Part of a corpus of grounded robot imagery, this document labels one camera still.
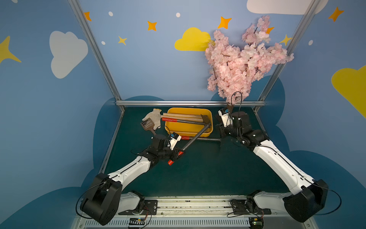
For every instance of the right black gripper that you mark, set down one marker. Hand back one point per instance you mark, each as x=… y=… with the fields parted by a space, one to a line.
x=224 y=130

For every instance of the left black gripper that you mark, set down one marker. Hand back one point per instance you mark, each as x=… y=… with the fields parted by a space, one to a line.
x=176 y=154

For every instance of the red handle tool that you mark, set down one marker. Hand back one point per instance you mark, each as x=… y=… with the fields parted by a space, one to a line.
x=186 y=121
x=206 y=139
x=197 y=135

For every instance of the wooden handle hoe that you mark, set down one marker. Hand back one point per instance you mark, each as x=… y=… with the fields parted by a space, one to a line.
x=195 y=119
x=204 y=117

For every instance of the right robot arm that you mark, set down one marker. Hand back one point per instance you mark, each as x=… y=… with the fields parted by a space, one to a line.
x=306 y=197

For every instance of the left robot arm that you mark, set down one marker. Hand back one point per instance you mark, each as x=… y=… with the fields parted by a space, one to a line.
x=104 y=198

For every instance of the yellow plastic storage box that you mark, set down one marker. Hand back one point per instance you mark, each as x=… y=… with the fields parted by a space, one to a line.
x=189 y=129

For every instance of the small brown slotted scoop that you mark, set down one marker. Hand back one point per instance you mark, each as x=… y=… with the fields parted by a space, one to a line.
x=148 y=125

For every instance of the white knitted work glove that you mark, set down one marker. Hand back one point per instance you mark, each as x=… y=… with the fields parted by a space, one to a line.
x=155 y=116

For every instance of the pink blossom artificial tree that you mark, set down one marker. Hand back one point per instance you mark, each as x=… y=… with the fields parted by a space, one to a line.
x=233 y=69

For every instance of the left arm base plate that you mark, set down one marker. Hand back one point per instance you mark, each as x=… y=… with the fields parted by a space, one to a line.
x=142 y=208

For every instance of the aluminium front rail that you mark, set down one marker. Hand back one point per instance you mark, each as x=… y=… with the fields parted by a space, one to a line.
x=197 y=212

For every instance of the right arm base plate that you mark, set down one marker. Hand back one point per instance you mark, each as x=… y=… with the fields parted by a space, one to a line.
x=243 y=207

